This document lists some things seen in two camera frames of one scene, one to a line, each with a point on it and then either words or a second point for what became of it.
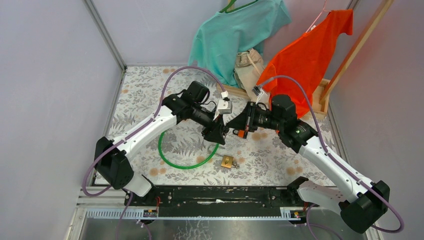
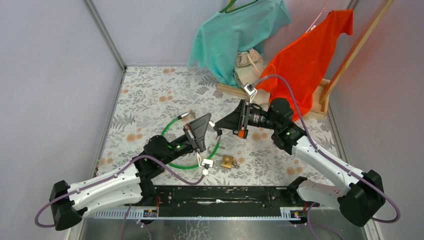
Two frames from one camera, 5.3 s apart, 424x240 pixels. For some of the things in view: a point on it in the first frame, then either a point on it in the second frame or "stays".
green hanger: [224, 10] stays
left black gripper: [212, 131] -> [196, 131]
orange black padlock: [240, 134] stays
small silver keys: [234, 163] stays
